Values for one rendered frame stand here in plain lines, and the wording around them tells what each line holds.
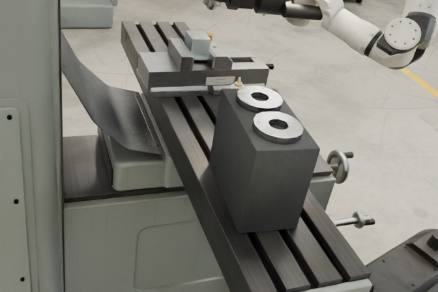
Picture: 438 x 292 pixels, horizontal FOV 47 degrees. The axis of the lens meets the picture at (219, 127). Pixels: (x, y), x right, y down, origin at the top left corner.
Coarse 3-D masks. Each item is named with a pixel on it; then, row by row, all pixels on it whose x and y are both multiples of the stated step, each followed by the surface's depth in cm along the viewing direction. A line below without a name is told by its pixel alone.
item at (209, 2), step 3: (204, 0) 122; (207, 0) 121; (210, 0) 121; (204, 3) 122; (207, 3) 122; (210, 3) 121; (213, 3) 121; (216, 3) 122; (219, 3) 122; (210, 6) 122; (213, 6) 122; (216, 6) 122; (219, 6) 122
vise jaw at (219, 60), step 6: (216, 42) 144; (210, 48) 137; (216, 48) 137; (210, 54) 135; (216, 54) 134; (222, 54) 134; (210, 60) 135; (216, 60) 134; (222, 60) 134; (228, 60) 135; (216, 66) 135; (222, 66) 135; (228, 66) 136
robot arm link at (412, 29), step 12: (408, 0) 118; (420, 0) 115; (432, 0) 115; (408, 12) 116; (420, 12) 114; (432, 12) 114; (396, 24) 113; (408, 24) 112; (420, 24) 112; (432, 24) 112; (384, 36) 114; (396, 36) 112; (408, 36) 111; (420, 36) 111; (432, 36) 114; (396, 48) 112; (408, 48) 111; (420, 48) 121
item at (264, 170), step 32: (224, 96) 99; (256, 96) 99; (224, 128) 99; (256, 128) 87; (288, 128) 88; (224, 160) 99; (256, 160) 84; (288, 160) 86; (224, 192) 100; (256, 192) 88; (288, 192) 90; (256, 224) 93; (288, 224) 95
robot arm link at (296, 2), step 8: (280, 0) 121; (288, 0) 121; (296, 0) 122; (304, 0) 123; (312, 0) 123; (280, 8) 123; (288, 8) 120; (296, 8) 121; (304, 8) 121; (312, 8) 122; (288, 16) 122; (296, 16) 122; (304, 16) 122; (312, 16) 122; (320, 16) 122; (296, 24) 128; (304, 24) 129
